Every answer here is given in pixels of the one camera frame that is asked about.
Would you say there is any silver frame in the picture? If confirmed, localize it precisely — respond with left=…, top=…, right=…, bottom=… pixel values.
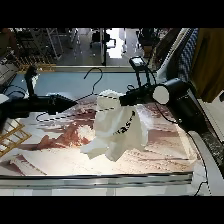
left=0, top=171, right=224, bottom=197

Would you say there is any white long-sleeved shirt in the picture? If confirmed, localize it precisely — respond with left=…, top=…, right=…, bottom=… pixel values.
left=79, top=89, right=150, bottom=163

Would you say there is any yellow wooden rack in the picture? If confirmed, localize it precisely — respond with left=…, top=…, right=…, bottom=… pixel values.
left=0, top=118, right=33, bottom=158

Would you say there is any black clothes hanger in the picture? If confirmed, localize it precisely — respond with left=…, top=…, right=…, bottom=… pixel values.
left=35, top=67, right=122, bottom=124

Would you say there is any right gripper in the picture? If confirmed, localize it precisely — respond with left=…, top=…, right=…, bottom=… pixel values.
left=118, top=87, right=150, bottom=108

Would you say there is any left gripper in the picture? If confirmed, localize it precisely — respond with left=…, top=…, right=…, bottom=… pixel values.
left=49, top=93, right=79, bottom=115

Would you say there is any mustard brown garment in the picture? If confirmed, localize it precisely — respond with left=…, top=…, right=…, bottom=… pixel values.
left=191, top=28, right=224, bottom=104

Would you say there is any black cable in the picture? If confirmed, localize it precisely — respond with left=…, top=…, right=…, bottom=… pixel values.
left=1, top=84, right=30, bottom=101
left=186, top=131, right=211, bottom=197

